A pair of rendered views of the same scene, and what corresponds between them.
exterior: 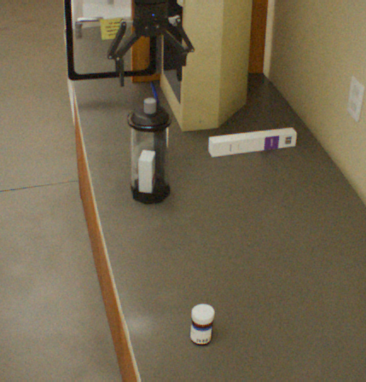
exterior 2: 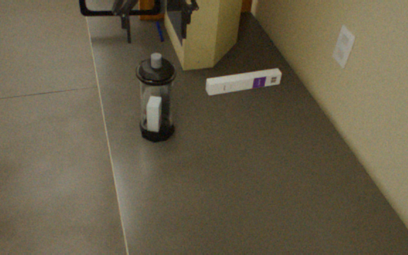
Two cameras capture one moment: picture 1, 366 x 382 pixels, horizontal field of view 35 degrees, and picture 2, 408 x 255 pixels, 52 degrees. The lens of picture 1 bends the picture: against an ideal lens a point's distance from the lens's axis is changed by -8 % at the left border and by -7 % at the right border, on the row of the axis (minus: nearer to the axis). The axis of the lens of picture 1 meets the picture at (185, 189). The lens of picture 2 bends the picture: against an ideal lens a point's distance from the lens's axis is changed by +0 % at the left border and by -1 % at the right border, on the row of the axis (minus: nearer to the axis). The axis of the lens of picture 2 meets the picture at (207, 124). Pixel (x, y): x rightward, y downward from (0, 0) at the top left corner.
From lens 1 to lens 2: 41 cm
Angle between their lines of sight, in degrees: 9
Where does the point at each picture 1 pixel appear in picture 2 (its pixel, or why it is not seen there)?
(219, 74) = (217, 21)
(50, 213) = (75, 115)
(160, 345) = not seen: outside the picture
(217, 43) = not seen: outside the picture
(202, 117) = (200, 58)
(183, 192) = (185, 129)
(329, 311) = not seen: outside the picture
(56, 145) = (80, 56)
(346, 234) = (331, 173)
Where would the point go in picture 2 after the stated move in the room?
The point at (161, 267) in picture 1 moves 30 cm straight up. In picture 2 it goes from (166, 208) to (168, 122)
